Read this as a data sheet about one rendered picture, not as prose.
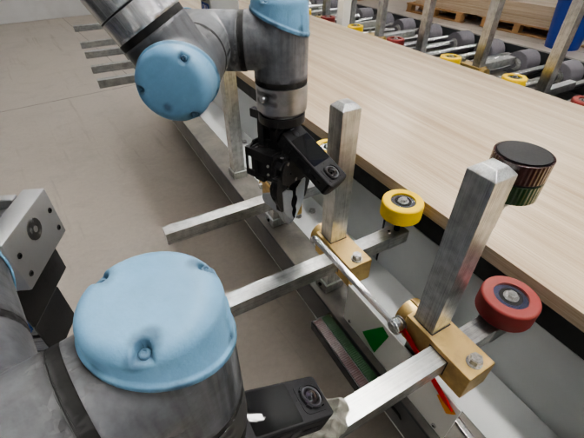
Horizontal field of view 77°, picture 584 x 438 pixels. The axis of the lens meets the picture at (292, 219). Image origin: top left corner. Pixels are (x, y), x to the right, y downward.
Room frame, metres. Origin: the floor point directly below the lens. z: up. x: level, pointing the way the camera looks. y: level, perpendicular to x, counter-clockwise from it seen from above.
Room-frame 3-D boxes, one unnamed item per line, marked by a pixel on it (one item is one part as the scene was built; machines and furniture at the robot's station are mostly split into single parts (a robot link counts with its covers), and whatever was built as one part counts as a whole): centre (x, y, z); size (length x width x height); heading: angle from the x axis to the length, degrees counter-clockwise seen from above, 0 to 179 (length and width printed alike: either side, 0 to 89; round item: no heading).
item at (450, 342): (0.30, -0.22, 0.85); 0.14 x 0.06 x 0.05; 29
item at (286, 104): (0.53, 0.02, 1.12); 0.08 x 0.08 x 0.05
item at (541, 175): (0.34, -0.25, 1.12); 0.06 x 0.06 x 0.02
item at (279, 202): (0.50, 0.02, 0.98); 0.05 x 0.02 x 0.09; 141
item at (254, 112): (0.54, 0.02, 1.04); 0.09 x 0.08 x 0.12; 51
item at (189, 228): (0.69, 0.08, 0.80); 0.44 x 0.03 x 0.04; 119
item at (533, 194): (0.34, -0.25, 1.10); 0.06 x 0.06 x 0.02
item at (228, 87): (0.98, 0.17, 0.93); 0.05 x 0.05 x 0.45; 29
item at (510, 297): (0.34, -0.31, 0.85); 0.08 x 0.08 x 0.11
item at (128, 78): (1.56, 0.57, 0.82); 0.44 x 0.03 x 0.04; 119
